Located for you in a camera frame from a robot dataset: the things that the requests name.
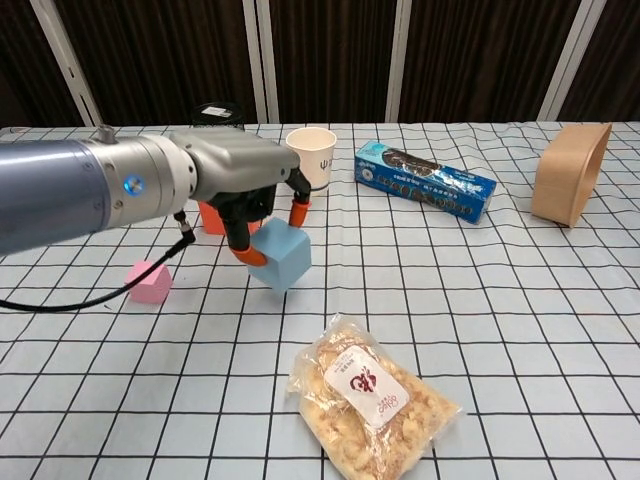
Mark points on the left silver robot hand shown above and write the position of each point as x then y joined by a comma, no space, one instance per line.
235,160

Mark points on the blue foam cube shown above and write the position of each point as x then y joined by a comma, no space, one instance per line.
285,255

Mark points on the small pink foam block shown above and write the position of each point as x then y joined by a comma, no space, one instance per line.
147,282

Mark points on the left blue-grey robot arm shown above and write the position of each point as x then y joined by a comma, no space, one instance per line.
75,185

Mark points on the orange foam cube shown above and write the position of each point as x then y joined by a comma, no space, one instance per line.
210,220

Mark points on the black mesh pen holder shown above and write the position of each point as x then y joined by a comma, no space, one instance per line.
215,112

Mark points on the white paper cup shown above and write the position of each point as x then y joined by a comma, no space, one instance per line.
315,150

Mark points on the black white-framed folding screen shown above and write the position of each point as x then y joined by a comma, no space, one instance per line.
150,50

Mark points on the blue cookie box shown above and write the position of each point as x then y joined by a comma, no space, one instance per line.
425,182

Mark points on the clear snack bag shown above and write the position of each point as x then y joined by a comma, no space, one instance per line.
360,400

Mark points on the brown oval paper bowl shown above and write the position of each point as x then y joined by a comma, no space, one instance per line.
562,172

